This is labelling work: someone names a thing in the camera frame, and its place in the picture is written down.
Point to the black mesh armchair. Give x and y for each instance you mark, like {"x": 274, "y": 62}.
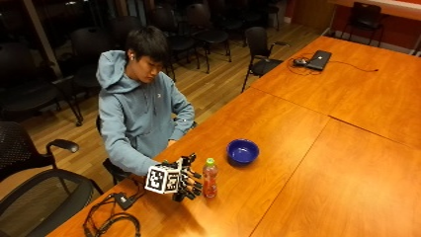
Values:
{"x": 18, "y": 148}
{"x": 49, "y": 204}

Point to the red drink bottle green cap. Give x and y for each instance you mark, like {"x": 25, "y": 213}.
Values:
{"x": 210, "y": 182}

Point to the black computer mouse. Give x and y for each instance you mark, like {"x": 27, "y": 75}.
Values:
{"x": 300, "y": 62}

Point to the blue bowl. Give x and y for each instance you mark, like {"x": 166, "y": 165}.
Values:
{"x": 243, "y": 151}

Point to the black laptop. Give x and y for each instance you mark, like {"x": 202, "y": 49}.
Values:
{"x": 319, "y": 60}

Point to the black seat under person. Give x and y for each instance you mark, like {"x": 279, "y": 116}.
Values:
{"x": 113, "y": 168}

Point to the black chair with grey armrests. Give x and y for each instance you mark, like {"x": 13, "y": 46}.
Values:
{"x": 262, "y": 49}

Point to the black armless chair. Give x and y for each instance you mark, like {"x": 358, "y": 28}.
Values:
{"x": 367, "y": 18}

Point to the the person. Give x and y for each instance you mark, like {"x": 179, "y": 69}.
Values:
{"x": 137, "y": 115}

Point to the small black hub box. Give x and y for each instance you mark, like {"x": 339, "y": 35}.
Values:
{"x": 123, "y": 200}

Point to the white counter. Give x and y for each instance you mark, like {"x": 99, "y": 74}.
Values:
{"x": 386, "y": 6}

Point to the white marker cube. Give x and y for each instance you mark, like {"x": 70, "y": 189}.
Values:
{"x": 162, "y": 179}

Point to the cluster of black chairs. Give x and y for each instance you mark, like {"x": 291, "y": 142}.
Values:
{"x": 87, "y": 42}

